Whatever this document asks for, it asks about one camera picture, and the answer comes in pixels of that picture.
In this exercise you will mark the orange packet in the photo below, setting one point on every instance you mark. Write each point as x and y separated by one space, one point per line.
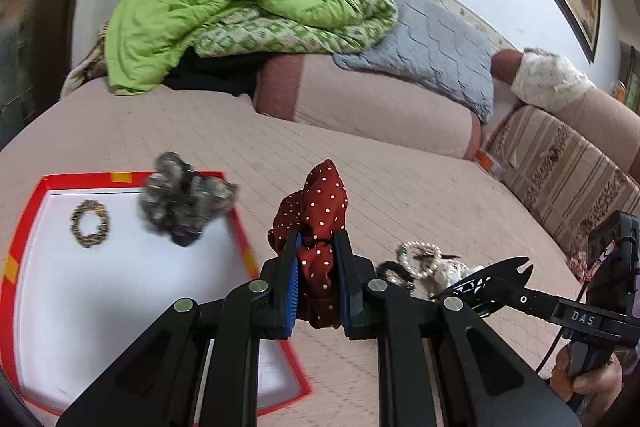
485 162

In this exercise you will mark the leopard print cloth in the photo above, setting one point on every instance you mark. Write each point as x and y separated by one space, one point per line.
85 67

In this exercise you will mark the bright green quilt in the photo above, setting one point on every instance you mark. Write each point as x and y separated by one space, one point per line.
190 7

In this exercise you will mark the black cloth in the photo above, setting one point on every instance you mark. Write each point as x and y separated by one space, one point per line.
210 74

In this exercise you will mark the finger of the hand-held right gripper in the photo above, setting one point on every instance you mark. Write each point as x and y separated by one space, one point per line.
505 289

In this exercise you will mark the red tray with white inside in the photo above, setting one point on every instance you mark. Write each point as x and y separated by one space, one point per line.
125 282

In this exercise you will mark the striped floral cushion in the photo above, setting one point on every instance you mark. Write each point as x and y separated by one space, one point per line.
560 177

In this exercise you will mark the grey furry scrunchie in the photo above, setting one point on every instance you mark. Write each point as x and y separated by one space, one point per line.
170 197

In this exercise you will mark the white patterned pillow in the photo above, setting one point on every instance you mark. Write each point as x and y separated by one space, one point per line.
545 79

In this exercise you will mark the person's right hand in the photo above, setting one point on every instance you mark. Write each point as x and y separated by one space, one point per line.
597 382

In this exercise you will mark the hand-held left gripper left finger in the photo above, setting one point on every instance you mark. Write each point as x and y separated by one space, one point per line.
292 277

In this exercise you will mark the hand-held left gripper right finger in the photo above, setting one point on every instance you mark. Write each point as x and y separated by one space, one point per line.
345 277

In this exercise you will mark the grey quilted pillow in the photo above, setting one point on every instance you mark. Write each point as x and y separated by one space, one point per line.
430 52

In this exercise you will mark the pink bolster cushion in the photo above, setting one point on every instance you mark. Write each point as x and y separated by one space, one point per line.
370 102

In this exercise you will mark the green white patterned quilt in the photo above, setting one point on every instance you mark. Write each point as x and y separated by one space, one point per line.
270 34

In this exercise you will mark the white floral scrunchie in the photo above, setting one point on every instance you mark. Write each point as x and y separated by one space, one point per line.
447 274

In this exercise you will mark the red polka dot scrunchie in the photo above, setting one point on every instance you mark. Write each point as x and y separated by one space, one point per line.
320 207

